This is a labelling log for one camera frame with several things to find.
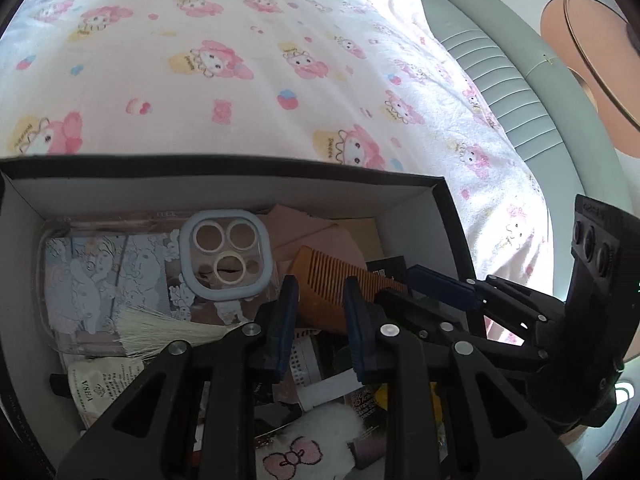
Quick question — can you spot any wooden comb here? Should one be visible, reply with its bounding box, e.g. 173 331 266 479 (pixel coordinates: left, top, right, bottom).
289 245 408 336

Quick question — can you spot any black cardboard box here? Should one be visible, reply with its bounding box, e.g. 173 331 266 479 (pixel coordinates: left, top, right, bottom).
0 152 488 480

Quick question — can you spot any white plush keychain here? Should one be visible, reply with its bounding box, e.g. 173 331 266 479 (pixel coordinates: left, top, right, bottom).
255 405 363 480

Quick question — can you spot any beige cloth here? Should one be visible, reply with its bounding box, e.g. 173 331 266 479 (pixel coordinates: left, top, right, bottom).
260 204 371 271

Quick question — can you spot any dark printed sachet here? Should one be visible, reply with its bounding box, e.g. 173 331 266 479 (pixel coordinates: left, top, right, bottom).
350 389 389 431

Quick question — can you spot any grey padded headboard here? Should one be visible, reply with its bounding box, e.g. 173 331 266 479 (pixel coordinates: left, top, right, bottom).
405 0 640 311

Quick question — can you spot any brown and white cream tube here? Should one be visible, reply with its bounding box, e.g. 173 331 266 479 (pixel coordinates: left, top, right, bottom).
49 357 146 431

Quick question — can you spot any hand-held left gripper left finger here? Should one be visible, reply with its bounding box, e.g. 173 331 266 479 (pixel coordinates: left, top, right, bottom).
56 275 300 480

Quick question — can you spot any cream tassel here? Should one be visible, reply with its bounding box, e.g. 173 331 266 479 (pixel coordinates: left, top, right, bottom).
117 307 243 361

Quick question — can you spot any clear cartoon phone case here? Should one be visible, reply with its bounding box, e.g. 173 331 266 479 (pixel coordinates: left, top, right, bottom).
37 210 278 356

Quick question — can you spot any pink printed blanket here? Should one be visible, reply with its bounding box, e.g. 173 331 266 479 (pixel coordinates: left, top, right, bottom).
0 0 556 346

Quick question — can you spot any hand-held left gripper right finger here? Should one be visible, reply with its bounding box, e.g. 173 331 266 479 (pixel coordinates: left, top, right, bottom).
342 276 583 480

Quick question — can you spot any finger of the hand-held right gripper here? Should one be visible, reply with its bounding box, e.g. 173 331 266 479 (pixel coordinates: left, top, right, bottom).
372 287 551 376
406 265 568 346

